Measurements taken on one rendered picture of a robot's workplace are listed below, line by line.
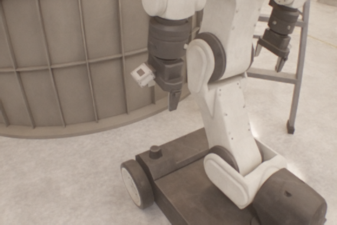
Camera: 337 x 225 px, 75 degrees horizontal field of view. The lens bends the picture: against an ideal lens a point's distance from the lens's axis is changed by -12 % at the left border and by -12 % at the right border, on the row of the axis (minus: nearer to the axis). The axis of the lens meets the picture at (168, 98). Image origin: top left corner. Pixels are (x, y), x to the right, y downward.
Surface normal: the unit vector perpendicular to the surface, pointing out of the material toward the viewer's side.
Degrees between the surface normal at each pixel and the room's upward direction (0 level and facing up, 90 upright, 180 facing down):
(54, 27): 90
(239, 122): 60
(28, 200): 0
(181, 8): 102
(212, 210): 0
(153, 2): 90
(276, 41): 90
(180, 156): 0
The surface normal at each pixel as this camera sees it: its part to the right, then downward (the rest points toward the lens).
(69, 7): 0.34, 0.47
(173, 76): 0.53, 0.59
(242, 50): 0.54, 0.37
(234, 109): 0.47, -0.06
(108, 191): 0.00, -0.86
